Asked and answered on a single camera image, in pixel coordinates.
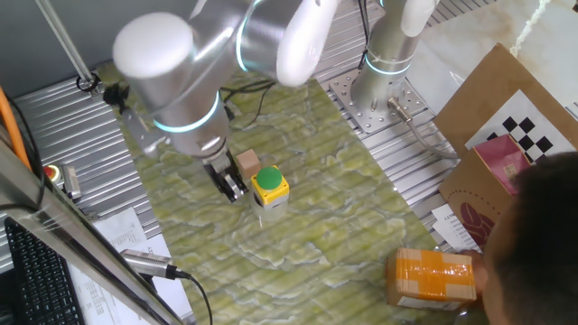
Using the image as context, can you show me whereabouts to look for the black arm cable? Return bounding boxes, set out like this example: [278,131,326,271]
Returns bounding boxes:
[219,79,277,131]

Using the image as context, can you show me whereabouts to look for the printed paper sheets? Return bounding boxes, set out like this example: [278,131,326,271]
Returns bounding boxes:
[67,207,195,325]
[431,202,487,254]

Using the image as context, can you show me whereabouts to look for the cardboard box with orange tape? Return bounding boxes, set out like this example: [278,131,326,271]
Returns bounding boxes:
[385,246,478,312]

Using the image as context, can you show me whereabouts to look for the thin metal pole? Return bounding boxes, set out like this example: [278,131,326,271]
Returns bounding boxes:
[34,0,103,97]

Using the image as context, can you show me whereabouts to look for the silver ribbed camera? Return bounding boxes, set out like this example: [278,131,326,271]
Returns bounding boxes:
[119,248,180,281]

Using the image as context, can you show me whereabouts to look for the thin black cable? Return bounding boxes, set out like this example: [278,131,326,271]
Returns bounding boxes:
[0,95,46,214]

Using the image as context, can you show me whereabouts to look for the small wooden cube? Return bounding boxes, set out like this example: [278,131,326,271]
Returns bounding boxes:
[235,149,263,181]

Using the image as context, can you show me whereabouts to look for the green marble pattern mat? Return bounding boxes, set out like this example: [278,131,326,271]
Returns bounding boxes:
[97,62,489,325]

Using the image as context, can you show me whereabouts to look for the white marble pattern sheet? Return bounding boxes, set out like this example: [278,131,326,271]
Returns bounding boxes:
[406,0,578,116]

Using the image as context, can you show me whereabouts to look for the grey metal cable conduit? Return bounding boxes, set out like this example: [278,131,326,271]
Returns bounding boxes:
[387,97,460,161]

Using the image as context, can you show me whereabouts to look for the orange tube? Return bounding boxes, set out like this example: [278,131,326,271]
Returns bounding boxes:
[0,88,33,172]

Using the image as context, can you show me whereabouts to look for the black keyboard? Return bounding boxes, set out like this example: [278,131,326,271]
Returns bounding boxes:
[3,217,87,325]

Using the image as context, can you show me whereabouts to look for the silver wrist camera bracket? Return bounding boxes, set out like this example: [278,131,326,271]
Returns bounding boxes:
[121,107,169,158]

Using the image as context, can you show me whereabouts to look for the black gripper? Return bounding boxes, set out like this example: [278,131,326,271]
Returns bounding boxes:
[202,153,249,203]

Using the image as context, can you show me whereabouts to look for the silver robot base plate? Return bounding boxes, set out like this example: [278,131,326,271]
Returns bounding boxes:
[328,68,430,135]

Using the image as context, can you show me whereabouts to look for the metal frame bar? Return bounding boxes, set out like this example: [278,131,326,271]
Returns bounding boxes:
[0,135,184,325]

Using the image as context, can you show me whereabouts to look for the emergency stop switch box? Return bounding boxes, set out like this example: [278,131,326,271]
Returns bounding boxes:
[42,164,83,200]

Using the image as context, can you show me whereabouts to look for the black pole base ring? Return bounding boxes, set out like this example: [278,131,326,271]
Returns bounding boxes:
[75,71,101,94]

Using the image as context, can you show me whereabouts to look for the black white checkerboard sheet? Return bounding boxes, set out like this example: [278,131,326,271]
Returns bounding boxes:
[464,88,578,164]

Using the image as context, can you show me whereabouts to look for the black camera cable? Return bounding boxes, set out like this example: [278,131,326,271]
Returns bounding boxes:
[175,269,214,325]

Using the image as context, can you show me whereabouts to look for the person hand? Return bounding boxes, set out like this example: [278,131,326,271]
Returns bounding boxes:
[460,250,489,309]

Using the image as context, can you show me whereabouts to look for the large brown cardboard board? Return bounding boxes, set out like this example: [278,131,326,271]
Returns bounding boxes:
[433,42,578,159]

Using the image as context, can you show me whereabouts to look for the yellow box with green button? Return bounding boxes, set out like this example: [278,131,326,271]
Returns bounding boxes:
[250,165,291,209]

